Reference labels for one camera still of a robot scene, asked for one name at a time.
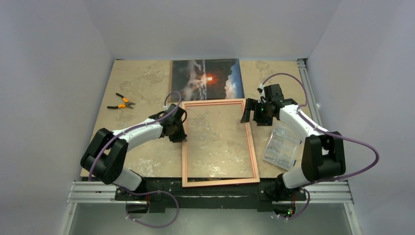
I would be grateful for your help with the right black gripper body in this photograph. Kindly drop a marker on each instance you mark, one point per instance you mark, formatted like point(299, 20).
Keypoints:
point(256, 110)

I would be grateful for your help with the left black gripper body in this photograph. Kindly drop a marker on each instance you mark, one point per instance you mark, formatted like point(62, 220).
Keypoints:
point(177, 133)

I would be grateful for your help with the sunset landscape photo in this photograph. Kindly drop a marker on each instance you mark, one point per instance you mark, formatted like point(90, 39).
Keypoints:
point(206, 79)

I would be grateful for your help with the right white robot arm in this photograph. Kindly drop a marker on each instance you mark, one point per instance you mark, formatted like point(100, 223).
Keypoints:
point(323, 152)

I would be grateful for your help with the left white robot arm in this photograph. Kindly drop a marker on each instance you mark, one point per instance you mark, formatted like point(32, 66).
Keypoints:
point(105, 156)

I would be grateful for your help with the clear plastic screw box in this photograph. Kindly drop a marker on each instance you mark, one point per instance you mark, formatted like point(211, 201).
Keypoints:
point(282, 147)

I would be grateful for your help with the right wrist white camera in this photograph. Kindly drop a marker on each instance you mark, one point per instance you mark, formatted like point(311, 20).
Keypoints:
point(262, 98)

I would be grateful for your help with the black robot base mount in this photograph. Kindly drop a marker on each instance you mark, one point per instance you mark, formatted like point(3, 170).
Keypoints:
point(158, 194)

